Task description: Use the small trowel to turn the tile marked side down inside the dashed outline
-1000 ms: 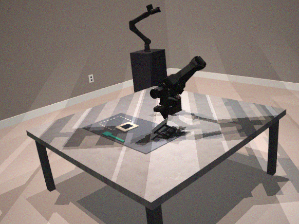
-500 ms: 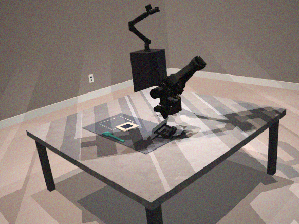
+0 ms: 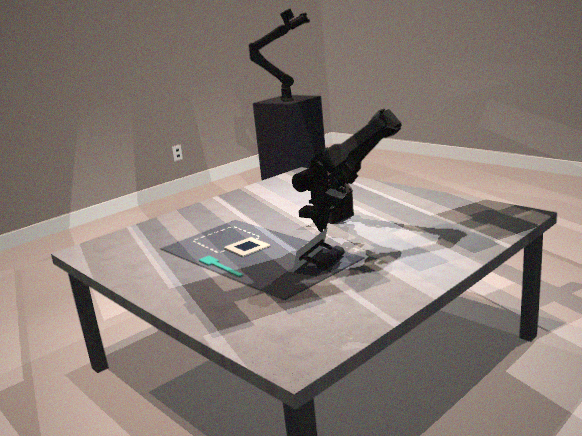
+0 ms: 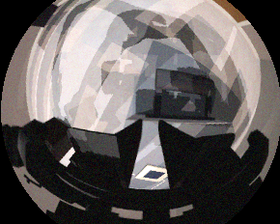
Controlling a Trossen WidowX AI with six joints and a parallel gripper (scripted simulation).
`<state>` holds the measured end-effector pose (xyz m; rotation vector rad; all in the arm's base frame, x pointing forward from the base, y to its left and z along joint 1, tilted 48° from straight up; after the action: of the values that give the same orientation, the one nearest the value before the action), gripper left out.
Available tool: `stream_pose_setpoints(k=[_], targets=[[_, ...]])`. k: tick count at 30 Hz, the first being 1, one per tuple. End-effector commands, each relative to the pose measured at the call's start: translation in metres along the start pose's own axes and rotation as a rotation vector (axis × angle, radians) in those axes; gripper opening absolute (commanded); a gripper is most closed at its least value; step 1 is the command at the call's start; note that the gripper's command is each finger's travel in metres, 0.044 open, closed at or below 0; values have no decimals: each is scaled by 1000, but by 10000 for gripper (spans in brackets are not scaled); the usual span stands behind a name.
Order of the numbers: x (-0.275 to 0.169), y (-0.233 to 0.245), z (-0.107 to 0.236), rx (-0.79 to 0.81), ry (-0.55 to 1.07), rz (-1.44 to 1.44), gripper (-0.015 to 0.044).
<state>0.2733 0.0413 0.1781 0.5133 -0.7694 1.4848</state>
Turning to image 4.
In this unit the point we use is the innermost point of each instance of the tan tile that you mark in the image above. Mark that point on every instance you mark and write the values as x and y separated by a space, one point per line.
152 173

